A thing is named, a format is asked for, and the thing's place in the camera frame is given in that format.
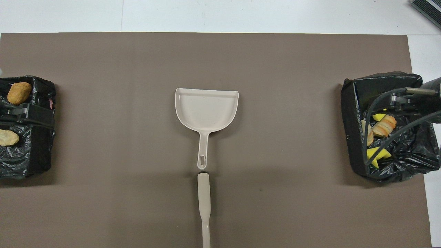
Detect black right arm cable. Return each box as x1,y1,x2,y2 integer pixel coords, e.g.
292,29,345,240
362,88,441,169

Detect small striped bread roll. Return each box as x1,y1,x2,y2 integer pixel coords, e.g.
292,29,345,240
0,129,20,146

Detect pale bread slice piece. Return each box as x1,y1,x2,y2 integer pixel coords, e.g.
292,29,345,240
361,120,375,146

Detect brown paper table mat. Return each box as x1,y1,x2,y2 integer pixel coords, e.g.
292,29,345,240
0,32,433,248

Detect large striped bread chunk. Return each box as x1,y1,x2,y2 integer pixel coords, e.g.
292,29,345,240
372,115,397,137

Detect green and yellow sponge piece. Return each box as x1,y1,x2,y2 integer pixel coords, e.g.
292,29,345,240
366,146,392,169

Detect beige plastic dustpan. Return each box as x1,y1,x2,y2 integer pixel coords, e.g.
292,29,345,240
175,87,239,170

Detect black ribbed panel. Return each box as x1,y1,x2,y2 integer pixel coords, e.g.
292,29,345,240
410,0,441,31

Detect black bag lined bin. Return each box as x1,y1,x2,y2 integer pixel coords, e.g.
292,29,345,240
0,76,57,179
341,71,441,183

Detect round brown bun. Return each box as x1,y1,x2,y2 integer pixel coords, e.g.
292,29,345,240
7,82,33,105

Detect beige hand brush black bristles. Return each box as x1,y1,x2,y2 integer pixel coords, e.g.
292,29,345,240
197,173,211,248

